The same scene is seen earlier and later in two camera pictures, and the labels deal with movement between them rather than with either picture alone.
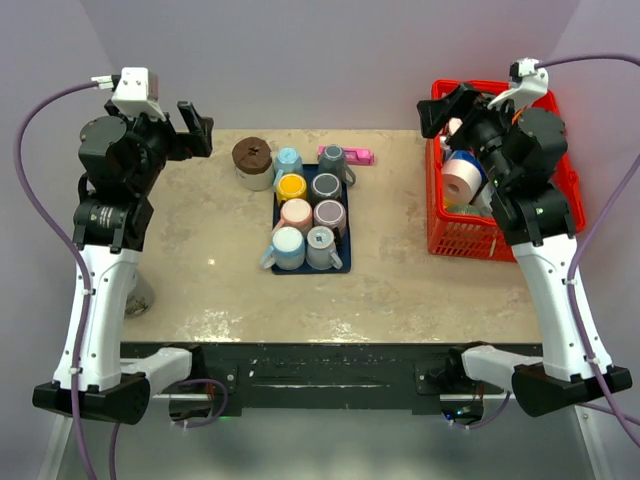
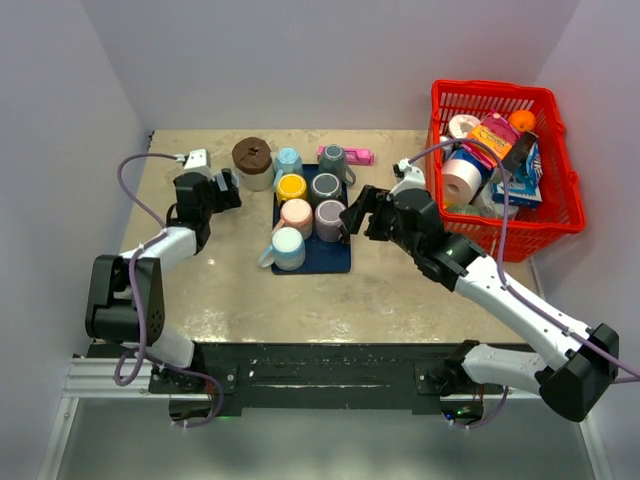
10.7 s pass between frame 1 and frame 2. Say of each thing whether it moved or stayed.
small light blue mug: stayed
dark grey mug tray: stayed
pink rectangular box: stayed
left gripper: moved
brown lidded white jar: stayed
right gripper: moved
